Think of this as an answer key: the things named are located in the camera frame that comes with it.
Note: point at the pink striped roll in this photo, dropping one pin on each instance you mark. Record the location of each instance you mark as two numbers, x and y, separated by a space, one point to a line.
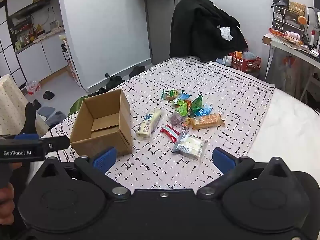
293 35

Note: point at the green cloth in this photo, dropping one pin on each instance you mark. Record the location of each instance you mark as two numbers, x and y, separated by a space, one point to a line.
75 106

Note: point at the black shoe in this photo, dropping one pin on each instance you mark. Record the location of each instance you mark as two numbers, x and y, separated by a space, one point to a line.
137 71
114 82

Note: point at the light blue snack packet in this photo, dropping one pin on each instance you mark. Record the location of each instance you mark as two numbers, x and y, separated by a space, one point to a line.
205 110

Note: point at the small candy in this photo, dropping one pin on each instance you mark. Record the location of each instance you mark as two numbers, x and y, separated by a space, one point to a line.
185 128

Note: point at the purple snack packet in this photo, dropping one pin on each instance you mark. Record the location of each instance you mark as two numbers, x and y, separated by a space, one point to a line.
176 119

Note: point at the white kitchen cabinet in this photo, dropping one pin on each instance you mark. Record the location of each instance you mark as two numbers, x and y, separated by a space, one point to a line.
42 57

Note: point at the crumpled white cloth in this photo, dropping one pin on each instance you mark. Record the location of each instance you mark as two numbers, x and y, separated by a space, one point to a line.
225 33

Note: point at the orange biscuit packet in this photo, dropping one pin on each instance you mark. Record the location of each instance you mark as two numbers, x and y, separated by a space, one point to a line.
206 121

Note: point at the grey blue cloth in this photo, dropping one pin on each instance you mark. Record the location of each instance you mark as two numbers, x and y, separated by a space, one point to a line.
250 55

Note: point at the cluttered kitchen shelf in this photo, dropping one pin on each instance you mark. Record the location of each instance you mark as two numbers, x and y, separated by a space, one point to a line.
30 27

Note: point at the red snack packet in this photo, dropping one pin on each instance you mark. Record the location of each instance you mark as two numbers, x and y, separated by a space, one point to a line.
170 132

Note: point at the brown cardboard box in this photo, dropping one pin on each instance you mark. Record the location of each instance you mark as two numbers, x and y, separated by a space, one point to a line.
100 110

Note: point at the lime green snack packet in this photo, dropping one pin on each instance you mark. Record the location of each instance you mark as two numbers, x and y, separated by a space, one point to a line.
181 110

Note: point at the clear packet of white cakes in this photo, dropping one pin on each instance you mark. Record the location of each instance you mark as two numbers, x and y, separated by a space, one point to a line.
190 145

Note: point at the grey blue slippers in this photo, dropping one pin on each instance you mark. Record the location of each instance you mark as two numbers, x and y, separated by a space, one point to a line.
53 115

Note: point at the red plastic basket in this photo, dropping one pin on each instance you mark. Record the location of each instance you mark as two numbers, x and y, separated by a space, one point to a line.
246 65

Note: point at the black coat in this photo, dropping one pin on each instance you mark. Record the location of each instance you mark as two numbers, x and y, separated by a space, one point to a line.
195 30

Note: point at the red white plastic bag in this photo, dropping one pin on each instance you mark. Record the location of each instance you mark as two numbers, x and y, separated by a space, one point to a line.
33 87

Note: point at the cream dotted cloth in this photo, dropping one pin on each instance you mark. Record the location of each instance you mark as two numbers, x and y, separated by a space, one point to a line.
12 105

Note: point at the blue white striped snack packet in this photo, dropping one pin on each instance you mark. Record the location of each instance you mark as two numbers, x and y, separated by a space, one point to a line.
183 97

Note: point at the person's left hand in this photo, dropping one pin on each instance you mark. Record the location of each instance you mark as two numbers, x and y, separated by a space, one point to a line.
5 200

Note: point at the black sock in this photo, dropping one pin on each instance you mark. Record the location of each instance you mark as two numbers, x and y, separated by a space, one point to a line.
30 117

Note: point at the black slipper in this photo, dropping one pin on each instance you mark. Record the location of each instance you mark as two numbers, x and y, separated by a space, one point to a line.
48 95
36 104

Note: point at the white bottle with red cap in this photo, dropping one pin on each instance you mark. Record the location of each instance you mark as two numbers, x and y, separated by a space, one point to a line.
312 38

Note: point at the grey drawer organizer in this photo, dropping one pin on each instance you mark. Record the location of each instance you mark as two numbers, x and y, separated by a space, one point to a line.
283 17

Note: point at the white desk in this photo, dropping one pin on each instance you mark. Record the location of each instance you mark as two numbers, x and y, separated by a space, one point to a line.
295 53

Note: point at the black white patterned blanket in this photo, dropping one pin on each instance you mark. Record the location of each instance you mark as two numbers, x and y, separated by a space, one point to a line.
225 85

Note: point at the dark green snack packet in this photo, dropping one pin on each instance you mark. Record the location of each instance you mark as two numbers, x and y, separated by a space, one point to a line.
197 102

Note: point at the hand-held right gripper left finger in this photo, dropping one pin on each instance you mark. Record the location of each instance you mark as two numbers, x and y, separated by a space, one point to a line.
105 158

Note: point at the narrow white rack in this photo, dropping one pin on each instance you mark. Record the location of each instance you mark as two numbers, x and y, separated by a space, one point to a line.
71 65

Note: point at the green-edged round cake packet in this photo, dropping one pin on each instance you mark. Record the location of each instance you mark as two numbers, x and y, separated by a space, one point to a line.
171 95

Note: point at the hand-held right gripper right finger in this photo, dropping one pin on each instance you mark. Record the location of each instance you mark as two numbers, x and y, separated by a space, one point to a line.
223 158

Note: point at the woven bamboo basket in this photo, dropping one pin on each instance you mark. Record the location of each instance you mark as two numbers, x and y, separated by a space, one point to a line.
297 8

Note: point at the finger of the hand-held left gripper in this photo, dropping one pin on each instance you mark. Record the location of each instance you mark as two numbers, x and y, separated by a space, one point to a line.
57 143
26 137

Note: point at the long white bread packet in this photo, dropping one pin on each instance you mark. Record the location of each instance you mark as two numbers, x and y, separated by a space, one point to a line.
148 125

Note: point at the small orange snack packet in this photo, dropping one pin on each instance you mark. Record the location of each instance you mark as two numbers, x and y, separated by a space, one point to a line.
188 103

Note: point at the round orange object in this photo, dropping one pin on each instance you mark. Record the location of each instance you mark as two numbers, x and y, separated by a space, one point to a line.
302 20

